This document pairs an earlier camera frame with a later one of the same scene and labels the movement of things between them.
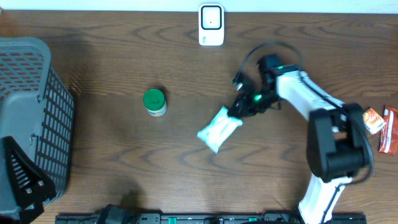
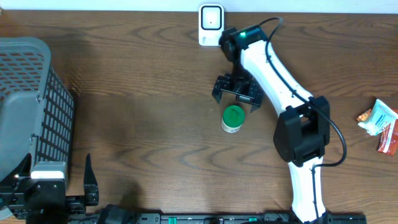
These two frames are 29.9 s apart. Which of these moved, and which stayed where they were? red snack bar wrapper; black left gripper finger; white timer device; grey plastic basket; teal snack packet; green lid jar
Moved: black left gripper finger; green lid jar; teal snack packet
Stayed: grey plastic basket; white timer device; red snack bar wrapper
